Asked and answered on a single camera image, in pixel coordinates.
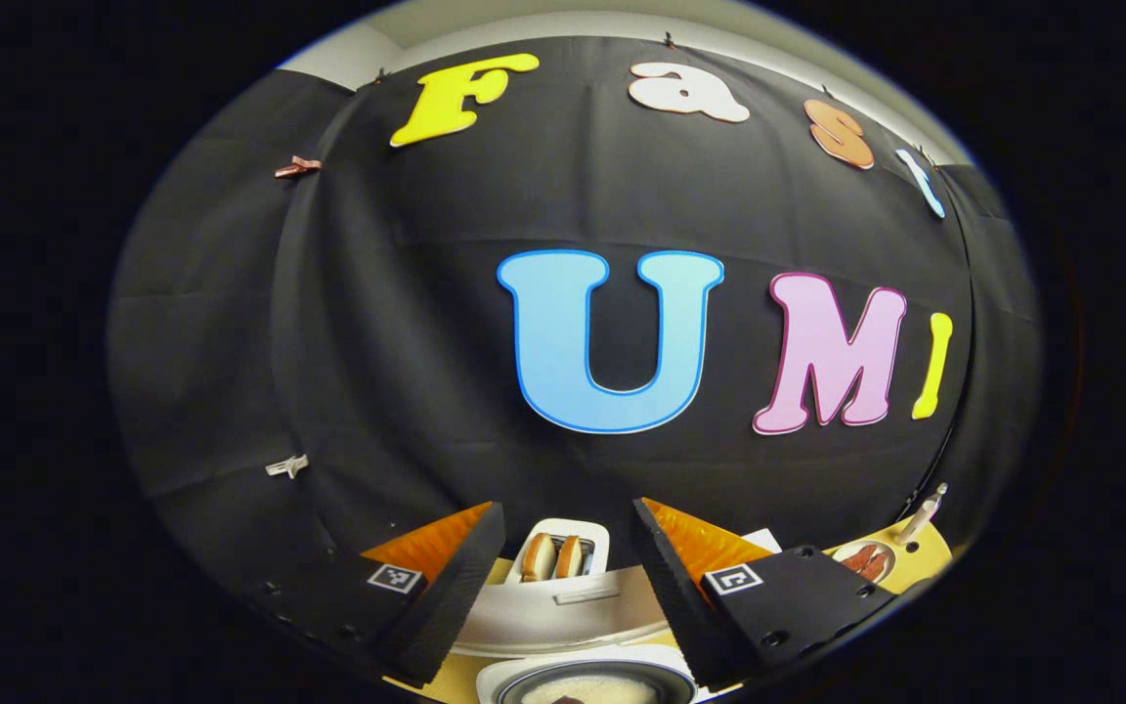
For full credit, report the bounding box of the white toaster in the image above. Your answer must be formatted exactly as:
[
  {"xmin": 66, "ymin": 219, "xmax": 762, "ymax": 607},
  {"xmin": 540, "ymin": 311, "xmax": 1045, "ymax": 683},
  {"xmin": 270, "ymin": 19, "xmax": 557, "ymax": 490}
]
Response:
[{"xmin": 504, "ymin": 519, "xmax": 611, "ymax": 586}]

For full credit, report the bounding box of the white rice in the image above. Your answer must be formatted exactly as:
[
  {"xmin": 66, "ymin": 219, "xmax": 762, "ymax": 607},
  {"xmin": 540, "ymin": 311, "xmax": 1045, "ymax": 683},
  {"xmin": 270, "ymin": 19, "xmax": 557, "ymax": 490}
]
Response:
[{"xmin": 524, "ymin": 675, "xmax": 657, "ymax": 704}]

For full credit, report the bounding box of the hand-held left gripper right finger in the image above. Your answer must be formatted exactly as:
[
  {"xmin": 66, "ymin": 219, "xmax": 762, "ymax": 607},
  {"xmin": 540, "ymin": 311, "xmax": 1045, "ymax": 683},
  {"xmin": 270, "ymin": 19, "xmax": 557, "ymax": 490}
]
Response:
[{"xmin": 631, "ymin": 497, "xmax": 901, "ymax": 690}]

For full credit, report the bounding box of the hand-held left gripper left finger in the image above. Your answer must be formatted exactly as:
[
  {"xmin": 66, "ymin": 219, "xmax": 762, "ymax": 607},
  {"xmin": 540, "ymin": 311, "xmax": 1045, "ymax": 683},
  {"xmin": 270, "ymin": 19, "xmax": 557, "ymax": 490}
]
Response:
[{"xmin": 248, "ymin": 502, "xmax": 507, "ymax": 687}]

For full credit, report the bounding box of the white rice cooker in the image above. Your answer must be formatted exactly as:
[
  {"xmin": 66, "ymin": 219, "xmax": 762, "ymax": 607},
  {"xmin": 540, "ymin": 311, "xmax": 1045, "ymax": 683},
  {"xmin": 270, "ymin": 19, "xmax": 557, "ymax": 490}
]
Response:
[{"xmin": 451, "ymin": 528, "xmax": 784, "ymax": 704}]

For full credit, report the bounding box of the black backdrop cloth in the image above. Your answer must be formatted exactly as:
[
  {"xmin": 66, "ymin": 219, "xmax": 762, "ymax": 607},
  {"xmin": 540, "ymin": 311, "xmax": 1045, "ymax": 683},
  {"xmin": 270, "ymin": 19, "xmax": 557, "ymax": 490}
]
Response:
[{"xmin": 106, "ymin": 34, "xmax": 1043, "ymax": 607}]

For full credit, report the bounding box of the clear bottle with pink label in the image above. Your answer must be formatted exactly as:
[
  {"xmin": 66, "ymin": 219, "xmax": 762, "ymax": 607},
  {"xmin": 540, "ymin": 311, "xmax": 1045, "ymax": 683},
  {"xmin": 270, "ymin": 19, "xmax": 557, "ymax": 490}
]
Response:
[{"xmin": 900, "ymin": 483, "xmax": 948, "ymax": 544}]

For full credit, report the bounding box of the round white plate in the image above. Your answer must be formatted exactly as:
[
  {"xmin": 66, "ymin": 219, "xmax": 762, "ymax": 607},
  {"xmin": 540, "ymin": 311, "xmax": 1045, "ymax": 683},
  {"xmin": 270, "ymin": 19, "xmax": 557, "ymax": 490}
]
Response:
[{"xmin": 832, "ymin": 541, "xmax": 896, "ymax": 585}]

